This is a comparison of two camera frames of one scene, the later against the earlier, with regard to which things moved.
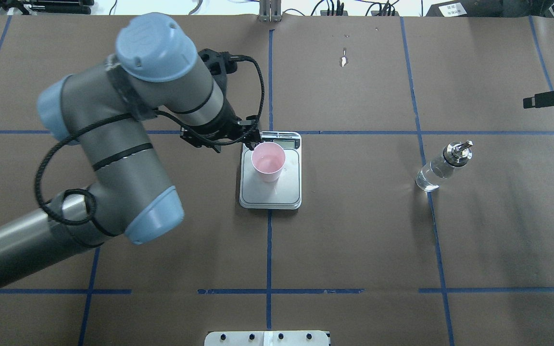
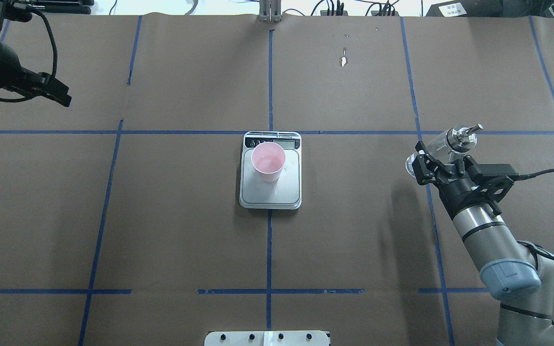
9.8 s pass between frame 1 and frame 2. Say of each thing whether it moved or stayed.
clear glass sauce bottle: moved
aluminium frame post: stayed
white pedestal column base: stayed
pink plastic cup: stayed
